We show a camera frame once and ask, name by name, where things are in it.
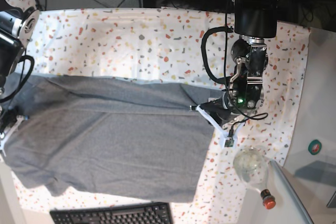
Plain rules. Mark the clear bottle with red cap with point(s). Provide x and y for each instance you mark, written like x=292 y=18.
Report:
x=252 y=169

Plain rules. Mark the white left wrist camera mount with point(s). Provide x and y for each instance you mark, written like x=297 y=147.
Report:
x=227 y=138

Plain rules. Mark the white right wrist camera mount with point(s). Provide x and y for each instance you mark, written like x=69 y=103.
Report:
x=9 y=134

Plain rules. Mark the grey metal bar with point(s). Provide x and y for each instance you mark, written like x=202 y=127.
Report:
x=289 y=205

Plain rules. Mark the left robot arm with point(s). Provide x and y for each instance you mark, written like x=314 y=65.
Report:
x=255 y=22

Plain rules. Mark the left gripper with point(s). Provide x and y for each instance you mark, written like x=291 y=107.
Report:
x=221 y=110

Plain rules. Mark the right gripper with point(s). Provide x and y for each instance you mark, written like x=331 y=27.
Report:
x=11 y=118

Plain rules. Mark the grey t-shirt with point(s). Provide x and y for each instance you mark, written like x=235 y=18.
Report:
x=109 y=136

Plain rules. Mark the terrazzo pattern tablecloth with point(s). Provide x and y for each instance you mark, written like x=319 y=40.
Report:
x=154 y=46

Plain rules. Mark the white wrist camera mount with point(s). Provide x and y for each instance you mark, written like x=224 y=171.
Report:
x=227 y=138
x=9 y=134

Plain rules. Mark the grey laptop corner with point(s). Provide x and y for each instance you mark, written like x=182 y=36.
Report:
x=332 y=202

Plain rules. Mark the black keyboard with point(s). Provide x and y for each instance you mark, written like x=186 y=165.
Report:
x=157 y=212

